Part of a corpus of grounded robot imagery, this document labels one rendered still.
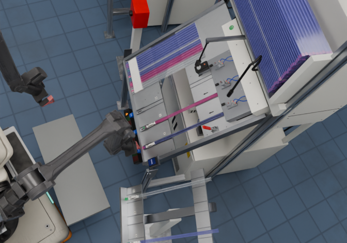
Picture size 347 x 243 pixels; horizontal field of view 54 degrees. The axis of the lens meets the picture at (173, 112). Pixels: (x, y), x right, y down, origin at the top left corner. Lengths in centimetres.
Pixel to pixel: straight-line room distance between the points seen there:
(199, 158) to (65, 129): 81
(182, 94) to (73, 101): 100
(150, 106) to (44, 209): 93
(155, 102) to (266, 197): 134
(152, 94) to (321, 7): 100
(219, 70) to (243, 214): 137
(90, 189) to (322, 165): 201
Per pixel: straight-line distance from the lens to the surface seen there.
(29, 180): 133
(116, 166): 263
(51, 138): 209
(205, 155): 209
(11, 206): 137
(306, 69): 123
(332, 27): 144
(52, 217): 230
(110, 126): 128
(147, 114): 195
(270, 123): 160
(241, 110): 161
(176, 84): 225
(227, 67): 170
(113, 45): 312
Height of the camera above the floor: 254
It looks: 63 degrees down
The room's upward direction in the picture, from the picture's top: 24 degrees clockwise
